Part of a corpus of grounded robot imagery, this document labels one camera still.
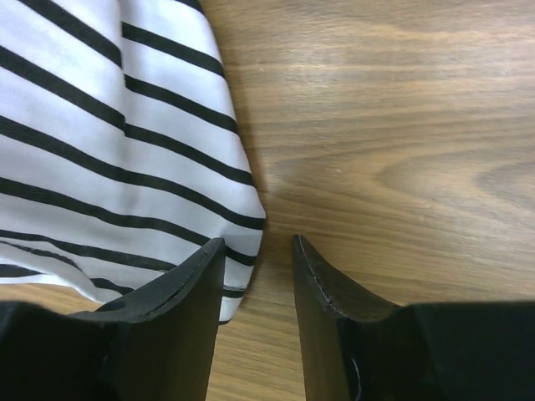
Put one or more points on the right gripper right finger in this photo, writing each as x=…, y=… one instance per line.
x=357, y=345

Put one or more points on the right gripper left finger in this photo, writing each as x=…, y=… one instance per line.
x=155, y=343

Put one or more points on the black white striped tank top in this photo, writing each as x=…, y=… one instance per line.
x=120, y=154

